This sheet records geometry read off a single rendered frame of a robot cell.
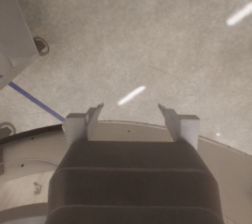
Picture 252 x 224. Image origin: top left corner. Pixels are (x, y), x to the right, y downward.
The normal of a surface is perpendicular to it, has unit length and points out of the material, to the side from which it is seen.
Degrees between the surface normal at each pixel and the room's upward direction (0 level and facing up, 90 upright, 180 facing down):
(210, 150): 90
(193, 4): 0
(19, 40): 0
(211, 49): 0
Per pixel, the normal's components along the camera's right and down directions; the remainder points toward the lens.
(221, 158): -0.11, -0.79
